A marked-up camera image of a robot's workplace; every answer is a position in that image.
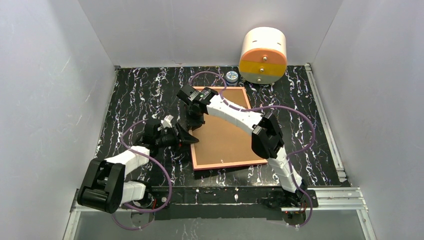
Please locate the aluminium front rail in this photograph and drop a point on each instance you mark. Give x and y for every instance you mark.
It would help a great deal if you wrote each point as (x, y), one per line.
(342, 214)

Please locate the small blue white jar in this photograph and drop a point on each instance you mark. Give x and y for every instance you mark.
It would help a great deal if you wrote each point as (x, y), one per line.
(231, 78)

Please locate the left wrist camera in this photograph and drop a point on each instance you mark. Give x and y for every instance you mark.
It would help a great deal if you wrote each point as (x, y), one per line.
(167, 122)

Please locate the aluminium rail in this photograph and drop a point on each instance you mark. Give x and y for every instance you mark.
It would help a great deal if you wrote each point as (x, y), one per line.
(342, 214)
(339, 166)

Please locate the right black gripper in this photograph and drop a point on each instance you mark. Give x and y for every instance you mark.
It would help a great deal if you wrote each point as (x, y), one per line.
(195, 117)

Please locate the aluminium right side rail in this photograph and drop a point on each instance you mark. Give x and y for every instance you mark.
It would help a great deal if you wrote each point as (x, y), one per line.
(339, 166)

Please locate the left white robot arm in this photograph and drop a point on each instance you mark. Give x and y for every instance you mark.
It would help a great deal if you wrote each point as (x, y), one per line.
(104, 186)

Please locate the round cream drawer cabinet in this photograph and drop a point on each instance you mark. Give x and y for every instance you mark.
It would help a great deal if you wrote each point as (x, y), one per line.
(263, 58)

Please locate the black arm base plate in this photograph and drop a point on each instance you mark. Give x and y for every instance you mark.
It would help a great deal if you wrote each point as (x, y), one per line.
(261, 202)

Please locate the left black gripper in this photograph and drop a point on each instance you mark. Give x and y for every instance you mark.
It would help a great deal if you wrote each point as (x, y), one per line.
(178, 134)

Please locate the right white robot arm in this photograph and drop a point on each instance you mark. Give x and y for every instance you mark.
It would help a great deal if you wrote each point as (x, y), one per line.
(264, 130)

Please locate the brown cardboard backing board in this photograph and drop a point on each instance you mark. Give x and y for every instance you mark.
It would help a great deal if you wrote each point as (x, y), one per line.
(225, 140)

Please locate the pink photo frame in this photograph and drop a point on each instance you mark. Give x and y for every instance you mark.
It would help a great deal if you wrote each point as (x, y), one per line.
(223, 128)

